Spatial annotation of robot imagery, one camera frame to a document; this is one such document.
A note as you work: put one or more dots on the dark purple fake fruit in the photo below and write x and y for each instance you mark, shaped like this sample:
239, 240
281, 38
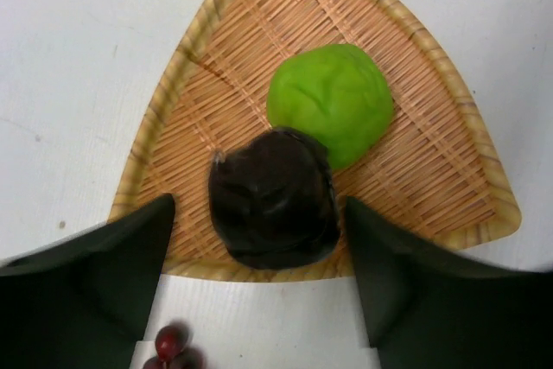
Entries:
272, 202

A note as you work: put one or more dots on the triangular woven bamboo basket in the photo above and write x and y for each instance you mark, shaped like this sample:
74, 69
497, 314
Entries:
435, 172

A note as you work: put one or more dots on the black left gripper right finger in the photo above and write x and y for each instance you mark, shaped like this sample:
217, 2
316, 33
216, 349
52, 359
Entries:
427, 307

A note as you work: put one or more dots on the green fake fruit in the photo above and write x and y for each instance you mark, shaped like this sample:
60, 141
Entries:
335, 94

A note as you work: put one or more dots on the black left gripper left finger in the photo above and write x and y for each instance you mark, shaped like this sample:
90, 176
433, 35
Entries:
85, 303

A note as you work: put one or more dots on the red fake grape bunch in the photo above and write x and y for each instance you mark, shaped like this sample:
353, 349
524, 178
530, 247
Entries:
173, 350

